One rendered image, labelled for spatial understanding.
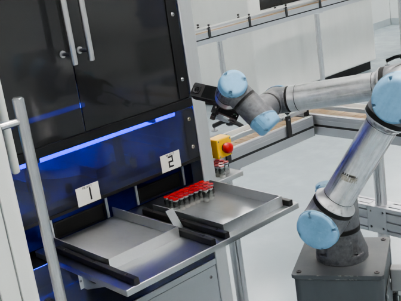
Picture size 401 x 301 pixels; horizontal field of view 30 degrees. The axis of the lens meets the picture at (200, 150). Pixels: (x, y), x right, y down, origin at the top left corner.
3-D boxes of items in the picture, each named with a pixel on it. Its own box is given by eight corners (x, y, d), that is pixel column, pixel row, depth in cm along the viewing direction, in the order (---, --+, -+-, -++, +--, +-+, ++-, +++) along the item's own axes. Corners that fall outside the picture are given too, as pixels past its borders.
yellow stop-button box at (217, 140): (205, 157, 274) (203, 138, 272) (219, 151, 279) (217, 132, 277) (219, 159, 269) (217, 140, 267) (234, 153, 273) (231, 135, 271)
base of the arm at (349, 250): (370, 244, 224) (368, 213, 221) (366, 267, 210) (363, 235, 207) (320, 244, 229) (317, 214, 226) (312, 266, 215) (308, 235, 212)
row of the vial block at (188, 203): (172, 212, 247) (170, 199, 246) (212, 194, 258) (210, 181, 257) (176, 213, 245) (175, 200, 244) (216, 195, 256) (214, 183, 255)
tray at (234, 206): (154, 214, 248) (152, 204, 247) (211, 189, 264) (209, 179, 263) (224, 235, 223) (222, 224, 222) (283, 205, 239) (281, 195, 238)
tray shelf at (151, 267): (35, 256, 233) (34, 251, 232) (200, 184, 276) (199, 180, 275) (127, 297, 198) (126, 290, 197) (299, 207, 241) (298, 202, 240)
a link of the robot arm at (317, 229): (339, 239, 211) (441, 77, 185) (323, 263, 199) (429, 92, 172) (303, 216, 214) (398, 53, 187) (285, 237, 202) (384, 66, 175)
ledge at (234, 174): (193, 180, 282) (193, 175, 281) (218, 169, 290) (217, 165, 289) (218, 186, 271) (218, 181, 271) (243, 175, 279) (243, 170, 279)
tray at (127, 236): (48, 245, 235) (46, 235, 234) (114, 216, 251) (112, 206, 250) (110, 270, 210) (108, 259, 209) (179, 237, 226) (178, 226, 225)
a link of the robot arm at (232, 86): (235, 103, 197) (212, 80, 197) (230, 113, 207) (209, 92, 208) (256, 83, 198) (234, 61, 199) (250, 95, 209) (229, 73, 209)
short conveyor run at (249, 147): (201, 187, 278) (195, 147, 274) (174, 181, 290) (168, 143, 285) (318, 136, 321) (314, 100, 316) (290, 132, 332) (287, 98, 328)
